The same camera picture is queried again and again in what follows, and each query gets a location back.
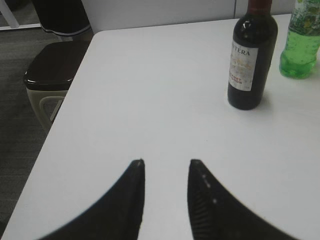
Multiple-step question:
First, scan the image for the white desk leg frame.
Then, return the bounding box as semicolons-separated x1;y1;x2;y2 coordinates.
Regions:
0;0;41;31

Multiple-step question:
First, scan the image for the person in dark clothes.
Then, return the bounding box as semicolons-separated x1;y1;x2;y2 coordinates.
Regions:
32;0;91;37

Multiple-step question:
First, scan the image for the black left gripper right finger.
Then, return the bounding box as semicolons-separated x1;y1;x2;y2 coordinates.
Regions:
187;159;296;240

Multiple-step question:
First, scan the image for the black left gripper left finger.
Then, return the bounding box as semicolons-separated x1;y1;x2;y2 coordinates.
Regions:
43;159;146;240

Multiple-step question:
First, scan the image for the dark lid trash bin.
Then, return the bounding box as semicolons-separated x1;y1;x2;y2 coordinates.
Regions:
23;41;90;133

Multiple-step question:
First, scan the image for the green plastic soda bottle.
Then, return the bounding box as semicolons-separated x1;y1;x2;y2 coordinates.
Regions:
279;0;320;79

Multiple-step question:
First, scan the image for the dark red wine bottle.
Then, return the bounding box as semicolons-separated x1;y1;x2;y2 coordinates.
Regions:
227;0;278;110

